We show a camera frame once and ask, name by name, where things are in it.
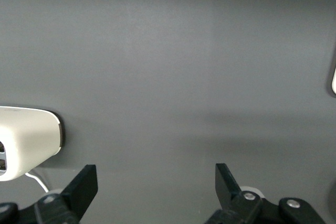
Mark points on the cream white toaster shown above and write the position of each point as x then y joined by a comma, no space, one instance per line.
29,142

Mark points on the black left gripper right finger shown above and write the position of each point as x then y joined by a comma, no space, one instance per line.
232,195

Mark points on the cream tray with rabbit print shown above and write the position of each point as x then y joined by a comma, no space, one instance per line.
334,81

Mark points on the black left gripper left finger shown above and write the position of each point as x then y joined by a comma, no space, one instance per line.
78,195

